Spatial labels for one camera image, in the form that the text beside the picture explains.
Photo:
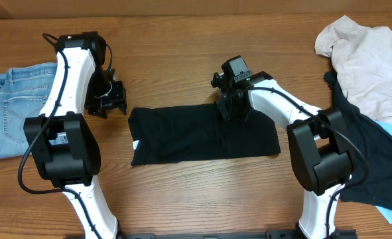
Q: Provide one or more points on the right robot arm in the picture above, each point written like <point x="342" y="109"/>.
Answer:
<point x="322" y="156"/>

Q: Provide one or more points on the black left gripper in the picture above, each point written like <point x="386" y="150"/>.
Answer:
<point x="119" y="100"/>

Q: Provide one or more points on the beige crumpled garment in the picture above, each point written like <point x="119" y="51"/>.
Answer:
<point x="362" y="58"/>

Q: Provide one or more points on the black t-shirt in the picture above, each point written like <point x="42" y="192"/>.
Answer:
<point x="197" y="133"/>

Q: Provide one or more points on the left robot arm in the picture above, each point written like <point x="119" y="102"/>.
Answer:
<point x="63" y="155"/>

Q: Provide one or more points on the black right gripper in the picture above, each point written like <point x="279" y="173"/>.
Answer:
<point x="229" y="115"/>

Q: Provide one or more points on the black Nike garment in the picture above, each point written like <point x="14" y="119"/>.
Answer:
<point x="374" y="143"/>

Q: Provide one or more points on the folded light blue jeans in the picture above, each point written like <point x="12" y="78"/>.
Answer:
<point x="23" y="93"/>

